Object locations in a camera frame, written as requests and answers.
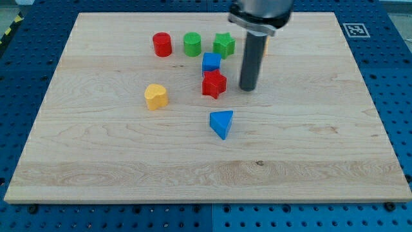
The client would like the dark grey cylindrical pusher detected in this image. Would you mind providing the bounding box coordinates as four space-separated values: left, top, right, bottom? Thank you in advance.
239 31 267 92

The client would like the yellow heart block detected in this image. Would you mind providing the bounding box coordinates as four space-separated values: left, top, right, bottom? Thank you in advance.
144 84 169 110

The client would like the green star block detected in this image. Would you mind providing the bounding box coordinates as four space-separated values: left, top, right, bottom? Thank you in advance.
213 32 236 59

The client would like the blue cube block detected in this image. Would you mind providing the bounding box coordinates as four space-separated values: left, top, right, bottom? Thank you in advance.
201 52 221 73

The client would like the red star block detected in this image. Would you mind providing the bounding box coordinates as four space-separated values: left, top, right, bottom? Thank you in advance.
201 69 227 99

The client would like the green cylinder block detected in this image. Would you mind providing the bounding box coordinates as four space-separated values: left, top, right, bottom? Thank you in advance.
183 32 201 57

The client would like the blue triangle block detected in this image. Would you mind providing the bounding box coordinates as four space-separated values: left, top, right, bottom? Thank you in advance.
209 110 234 140

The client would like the red cylinder block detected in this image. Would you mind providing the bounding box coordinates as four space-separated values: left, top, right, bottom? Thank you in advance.
152 32 173 57

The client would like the white fiducial marker tag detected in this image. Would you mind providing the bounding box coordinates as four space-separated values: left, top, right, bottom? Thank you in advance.
343 23 370 38

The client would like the light wooden board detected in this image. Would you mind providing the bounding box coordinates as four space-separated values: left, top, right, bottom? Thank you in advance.
5 12 411 204

